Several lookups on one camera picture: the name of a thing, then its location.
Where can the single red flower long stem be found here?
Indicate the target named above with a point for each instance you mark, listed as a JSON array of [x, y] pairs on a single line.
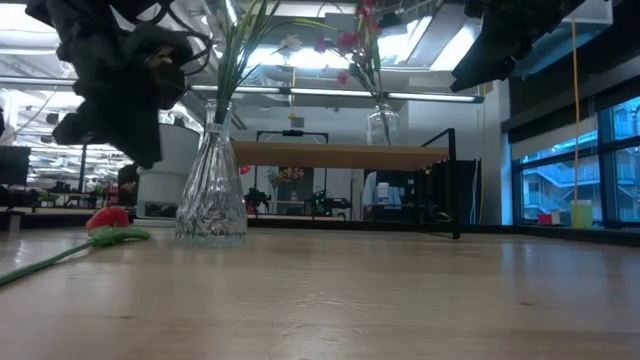
[[107, 218]]

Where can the black metal shelf frame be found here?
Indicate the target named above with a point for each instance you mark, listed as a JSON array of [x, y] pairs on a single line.
[[452, 200]]

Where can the white flower bunch green stems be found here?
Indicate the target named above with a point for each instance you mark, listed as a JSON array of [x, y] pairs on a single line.
[[230, 75]]

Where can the red flower bunch green stems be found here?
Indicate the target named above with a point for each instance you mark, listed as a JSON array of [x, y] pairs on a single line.
[[348, 41]]

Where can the long ceiling light strip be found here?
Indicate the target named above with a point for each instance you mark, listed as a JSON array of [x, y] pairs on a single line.
[[330, 92]]

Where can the person at desk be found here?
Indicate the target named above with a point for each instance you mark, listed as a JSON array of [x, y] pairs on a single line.
[[369, 192]]

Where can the wooden shelf board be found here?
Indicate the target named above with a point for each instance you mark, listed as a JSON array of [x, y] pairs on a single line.
[[340, 155]]

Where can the black overhead gantry frame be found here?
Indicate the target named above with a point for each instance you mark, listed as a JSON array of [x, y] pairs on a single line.
[[292, 133]]

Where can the person standing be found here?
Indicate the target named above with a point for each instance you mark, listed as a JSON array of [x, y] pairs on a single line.
[[127, 182]]

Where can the small red box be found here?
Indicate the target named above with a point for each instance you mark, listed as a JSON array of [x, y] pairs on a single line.
[[545, 219]]

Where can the black workstation frame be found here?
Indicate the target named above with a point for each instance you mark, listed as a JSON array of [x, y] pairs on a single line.
[[82, 175]]

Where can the yellow container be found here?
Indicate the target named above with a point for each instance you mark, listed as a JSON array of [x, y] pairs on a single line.
[[582, 215]]

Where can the black cabinet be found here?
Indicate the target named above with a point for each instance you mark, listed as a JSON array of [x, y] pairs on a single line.
[[400, 215]]

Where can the background flower bouquet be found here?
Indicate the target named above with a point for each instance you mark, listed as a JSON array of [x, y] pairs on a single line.
[[292, 175]]

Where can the round ribbed glass jar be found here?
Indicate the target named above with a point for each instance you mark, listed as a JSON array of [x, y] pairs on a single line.
[[383, 125]]

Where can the background black robot arm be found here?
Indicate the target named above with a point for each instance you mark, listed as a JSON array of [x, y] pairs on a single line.
[[257, 197], [325, 204]]

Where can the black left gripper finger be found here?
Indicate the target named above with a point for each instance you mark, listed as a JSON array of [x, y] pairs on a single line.
[[137, 145], [77, 129]]

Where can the tall conical glass vase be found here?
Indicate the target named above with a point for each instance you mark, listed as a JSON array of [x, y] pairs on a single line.
[[212, 200]]

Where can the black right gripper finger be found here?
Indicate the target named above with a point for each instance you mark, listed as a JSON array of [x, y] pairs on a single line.
[[475, 75]]

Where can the white round column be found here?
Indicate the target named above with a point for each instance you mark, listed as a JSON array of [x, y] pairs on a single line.
[[170, 185]]

